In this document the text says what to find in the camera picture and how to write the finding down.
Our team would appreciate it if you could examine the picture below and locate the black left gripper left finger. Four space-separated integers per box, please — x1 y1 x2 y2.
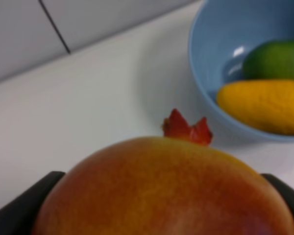
0 171 65 235

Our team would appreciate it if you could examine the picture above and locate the green lime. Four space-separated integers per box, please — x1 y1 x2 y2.
242 40 294 79

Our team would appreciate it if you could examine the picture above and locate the blue plastic bowl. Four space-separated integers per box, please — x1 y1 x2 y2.
188 0 294 142

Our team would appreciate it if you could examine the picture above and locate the red yellow pomegranate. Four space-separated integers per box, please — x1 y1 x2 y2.
31 109 294 235

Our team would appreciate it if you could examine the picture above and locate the yellow mango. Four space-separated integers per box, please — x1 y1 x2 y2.
216 79 294 135

